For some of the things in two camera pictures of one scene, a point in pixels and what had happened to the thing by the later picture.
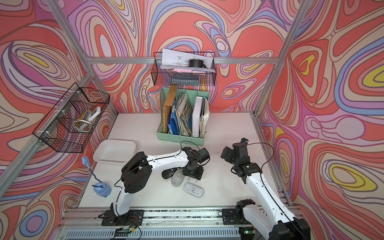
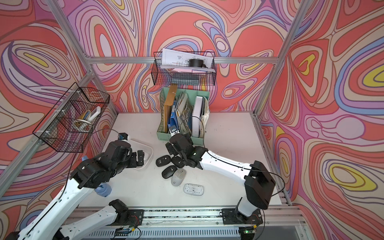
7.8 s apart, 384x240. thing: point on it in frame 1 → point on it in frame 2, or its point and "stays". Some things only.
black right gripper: x=230 y=153 → x=171 y=149
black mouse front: x=166 y=173 stays
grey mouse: x=177 y=178 stays
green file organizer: x=184 y=116 stays
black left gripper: x=199 y=175 → x=135 y=162
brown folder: x=169 y=101 stays
